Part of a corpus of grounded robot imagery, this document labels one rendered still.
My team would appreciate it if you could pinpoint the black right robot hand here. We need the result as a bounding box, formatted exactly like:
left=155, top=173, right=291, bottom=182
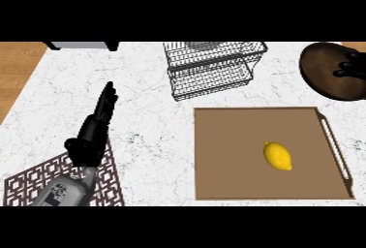
left=332, top=51, right=366, bottom=79

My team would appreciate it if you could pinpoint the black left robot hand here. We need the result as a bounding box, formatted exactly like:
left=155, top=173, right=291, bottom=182
left=64, top=80, right=120, bottom=169

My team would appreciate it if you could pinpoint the yellow lemon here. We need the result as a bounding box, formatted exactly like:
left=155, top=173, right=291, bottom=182
left=261, top=140, right=294, bottom=171

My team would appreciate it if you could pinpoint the brown wooden tray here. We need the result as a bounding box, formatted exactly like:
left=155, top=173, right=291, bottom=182
left=193, top=107, right=356, bottom=202

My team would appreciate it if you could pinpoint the dark brown round plate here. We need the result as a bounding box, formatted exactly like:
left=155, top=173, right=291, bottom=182
left=297, top=42, right=366, bottom=102

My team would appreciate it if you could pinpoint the dark brown patterned placemat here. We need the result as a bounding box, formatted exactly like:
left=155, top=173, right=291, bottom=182
left=2, top=138, right=126, bottom=207

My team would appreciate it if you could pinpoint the grey appliance with black legs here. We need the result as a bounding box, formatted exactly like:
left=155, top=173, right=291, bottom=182
left=41, top=41, right=120, bottom=52

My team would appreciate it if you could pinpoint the black wire tiered basket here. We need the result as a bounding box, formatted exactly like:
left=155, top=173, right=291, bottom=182
left=161, top=41, right=269, bottom=103

